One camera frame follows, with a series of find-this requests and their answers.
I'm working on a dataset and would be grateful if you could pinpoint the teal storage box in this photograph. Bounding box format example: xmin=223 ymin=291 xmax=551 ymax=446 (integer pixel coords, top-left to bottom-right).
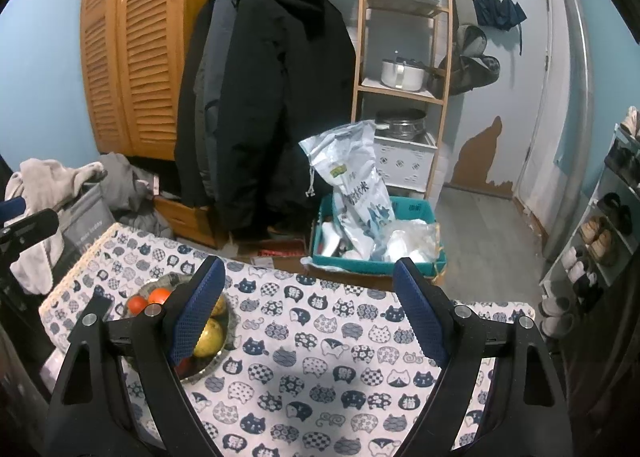
xmin=310 ymin=194 xmax=448 ymax=278

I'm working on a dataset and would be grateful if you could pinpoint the pale blue door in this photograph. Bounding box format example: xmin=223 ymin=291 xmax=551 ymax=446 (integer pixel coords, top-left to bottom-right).
xmin=447 ymin=0 xmax=556 ymax=202

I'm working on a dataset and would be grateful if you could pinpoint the white printed rice bag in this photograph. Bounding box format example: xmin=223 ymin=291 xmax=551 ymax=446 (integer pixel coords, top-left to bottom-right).
xmin=299 ymin=120 xmax=396 ymax=260

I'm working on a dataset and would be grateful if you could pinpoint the wooden louvered wardrobe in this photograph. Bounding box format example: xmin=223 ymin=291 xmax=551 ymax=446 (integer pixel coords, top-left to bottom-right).
xmin=80 ymin=0 xmax=211 ymax=162

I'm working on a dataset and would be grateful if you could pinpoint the grey fabric bag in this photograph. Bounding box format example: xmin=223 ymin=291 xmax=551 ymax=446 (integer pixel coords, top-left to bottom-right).
xmin=60 ymin=184 xmax=118 ymax=263

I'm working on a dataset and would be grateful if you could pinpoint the wooden shelf rack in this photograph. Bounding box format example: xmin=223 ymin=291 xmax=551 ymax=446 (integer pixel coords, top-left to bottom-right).
xmin=350 ymin=0 xmax=453 ymax=202

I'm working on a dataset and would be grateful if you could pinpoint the clear plastic bag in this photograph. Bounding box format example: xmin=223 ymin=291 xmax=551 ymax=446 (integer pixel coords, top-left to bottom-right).
xmin=382 ymin=219 xmax=441 ymax=263

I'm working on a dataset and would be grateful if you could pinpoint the grey hanging bag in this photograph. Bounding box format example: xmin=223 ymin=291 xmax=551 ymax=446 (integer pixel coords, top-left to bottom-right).
xmin=435 ymin=24 xmax=501 ymax=98

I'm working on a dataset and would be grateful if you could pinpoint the grey jacket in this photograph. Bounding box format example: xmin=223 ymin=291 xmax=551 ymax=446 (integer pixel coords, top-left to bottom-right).
xmin=192 ymin=0 xmax=241 ymax=198

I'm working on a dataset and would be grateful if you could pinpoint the wooden crate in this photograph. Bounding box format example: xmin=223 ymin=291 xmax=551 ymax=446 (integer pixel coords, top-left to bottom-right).
xmin=152 ymin=194 xmax=231 ymax=250

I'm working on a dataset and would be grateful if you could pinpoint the shoe rack with shoes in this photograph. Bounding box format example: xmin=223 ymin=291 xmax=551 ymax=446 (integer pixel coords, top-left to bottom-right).
xmin=540 ymin=107 xmax=640 ymax=338

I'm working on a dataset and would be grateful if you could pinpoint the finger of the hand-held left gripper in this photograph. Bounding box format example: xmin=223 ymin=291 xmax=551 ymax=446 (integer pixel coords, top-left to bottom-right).
xmin=0 ymin=196 xmax=26 ymax=220
xmin=0 ymin=209 xmax=59 ymax=252

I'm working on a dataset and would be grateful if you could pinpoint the clear glass fruit bowl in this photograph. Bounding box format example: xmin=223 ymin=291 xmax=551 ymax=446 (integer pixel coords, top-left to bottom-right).
xmin=115 ymin=273 xmax=237 ymax=382

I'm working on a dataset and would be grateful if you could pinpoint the black hooded coat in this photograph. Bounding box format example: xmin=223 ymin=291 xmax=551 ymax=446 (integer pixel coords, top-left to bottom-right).
xmin=175 ymin=0 xmax=357 ymax=240

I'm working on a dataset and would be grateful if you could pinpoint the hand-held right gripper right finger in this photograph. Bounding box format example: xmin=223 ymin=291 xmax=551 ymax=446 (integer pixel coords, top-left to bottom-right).
xmin=392 ymin=257 xmax=576 ymax=457

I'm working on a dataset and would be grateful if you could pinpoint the light grey garment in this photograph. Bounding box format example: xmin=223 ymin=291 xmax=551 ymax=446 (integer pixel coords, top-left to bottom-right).
xmin=5 ymin=157 xmax=107 ymax=295

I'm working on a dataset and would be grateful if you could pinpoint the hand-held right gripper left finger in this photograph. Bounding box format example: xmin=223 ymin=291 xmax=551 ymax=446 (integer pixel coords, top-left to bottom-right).
xmin=44 ymin=256 xmax=227 ymax=457

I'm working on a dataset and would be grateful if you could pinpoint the steel pot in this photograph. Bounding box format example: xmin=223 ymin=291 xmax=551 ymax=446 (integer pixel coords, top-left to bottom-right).
xmin=375 ymin=109 xmax=427 ymax=140

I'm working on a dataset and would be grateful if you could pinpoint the white cooking pot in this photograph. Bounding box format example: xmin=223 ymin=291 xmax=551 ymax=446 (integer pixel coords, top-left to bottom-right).
xmin=381 ymin=58 xmax=426 ymax=90

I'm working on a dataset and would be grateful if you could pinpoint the dark folded umbrella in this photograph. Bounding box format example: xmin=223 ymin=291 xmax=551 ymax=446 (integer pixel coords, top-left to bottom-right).
xmin=473 ymin=0 xmax=528 ymax=55

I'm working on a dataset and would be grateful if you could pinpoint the white perforated basket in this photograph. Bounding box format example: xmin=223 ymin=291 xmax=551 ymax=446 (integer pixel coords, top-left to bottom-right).
xmin=374 ymin=133 xmax=437 ymax=188

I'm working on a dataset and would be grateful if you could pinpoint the glass shoe rack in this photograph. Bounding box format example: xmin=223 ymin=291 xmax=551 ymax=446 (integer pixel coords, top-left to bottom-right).
xmin=540 ymin=122 xmax=640 ymax=338

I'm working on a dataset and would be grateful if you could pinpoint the cat-print tablecloth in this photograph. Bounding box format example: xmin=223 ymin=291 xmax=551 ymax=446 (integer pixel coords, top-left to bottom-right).
xmin=39 ymin=222 xmax=536 ymax=457

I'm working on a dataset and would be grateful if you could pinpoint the silver metal pipe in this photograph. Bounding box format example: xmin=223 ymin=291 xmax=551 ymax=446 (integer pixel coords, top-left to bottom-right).
xmin=547 ymin=0 xmax=593 ymax=263

